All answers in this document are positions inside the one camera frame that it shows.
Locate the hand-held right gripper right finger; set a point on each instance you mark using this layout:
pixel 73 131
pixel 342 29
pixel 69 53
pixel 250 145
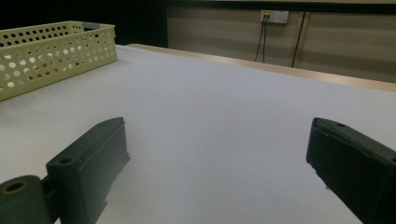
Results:
pixel 358 168

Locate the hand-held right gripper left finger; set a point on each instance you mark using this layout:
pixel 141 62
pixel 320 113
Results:
pixel 84 168

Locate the yellow-green perforated plastic basket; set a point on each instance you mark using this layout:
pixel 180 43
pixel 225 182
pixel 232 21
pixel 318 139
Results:
pixel 56 59

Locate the wooden table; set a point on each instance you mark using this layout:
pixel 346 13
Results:
pixel 280 69

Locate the white table cover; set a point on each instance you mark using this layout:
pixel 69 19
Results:
pixel 218 124

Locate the white wall socket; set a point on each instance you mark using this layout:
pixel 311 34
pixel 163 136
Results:
pixel 275 16

